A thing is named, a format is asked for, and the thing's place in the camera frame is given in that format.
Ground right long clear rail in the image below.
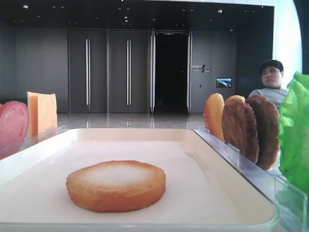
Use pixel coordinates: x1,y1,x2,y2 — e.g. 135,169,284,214
195,127,309,232

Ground inner red tomato slice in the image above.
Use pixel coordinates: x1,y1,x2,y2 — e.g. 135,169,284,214
0,101,29,146

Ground bread slice on tray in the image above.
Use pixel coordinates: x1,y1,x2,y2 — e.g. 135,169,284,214
66,160,166,212

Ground inner bun slice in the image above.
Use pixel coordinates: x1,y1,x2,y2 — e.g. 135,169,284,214
204,93,225,141

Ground outer bun slice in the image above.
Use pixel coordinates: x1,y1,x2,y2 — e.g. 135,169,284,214
225,95,245,103

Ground outer brown meat patty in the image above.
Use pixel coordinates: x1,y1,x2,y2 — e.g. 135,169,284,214
246,95,280,170

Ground cream rectangular tray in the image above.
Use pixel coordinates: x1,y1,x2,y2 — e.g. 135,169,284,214
0,129,280,232

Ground left long clear rail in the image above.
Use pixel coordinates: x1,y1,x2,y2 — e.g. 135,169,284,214
0,125,68,160

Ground brown meat patty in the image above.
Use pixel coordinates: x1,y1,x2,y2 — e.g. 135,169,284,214
222,99,259,163
246,95,280,170

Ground green lettuce leaf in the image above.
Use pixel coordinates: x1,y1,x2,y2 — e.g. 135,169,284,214
278,72,309,194

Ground long clear rail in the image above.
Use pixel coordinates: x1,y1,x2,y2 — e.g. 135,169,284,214
195,127,309,232
0,125,68,160

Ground orange cheese slice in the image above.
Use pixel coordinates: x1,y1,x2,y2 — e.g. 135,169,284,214
27,92,38,137
37,94,57,134

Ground inner orange cheese slice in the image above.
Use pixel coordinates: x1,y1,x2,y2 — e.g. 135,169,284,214
37,94,57,134

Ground seated man in grey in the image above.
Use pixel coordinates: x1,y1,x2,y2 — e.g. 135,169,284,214
249,59,289,111

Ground outer orange cheese slice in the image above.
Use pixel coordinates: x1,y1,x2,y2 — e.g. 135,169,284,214
27,92,38,137

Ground bun slice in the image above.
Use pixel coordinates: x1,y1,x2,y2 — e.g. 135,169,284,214
225,95,245,103
204,93,225,141

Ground inner brown meat patty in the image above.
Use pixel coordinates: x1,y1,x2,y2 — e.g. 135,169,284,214
222,99,259,163

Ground small wall screen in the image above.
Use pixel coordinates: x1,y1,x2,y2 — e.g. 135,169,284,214
216,78,232,88

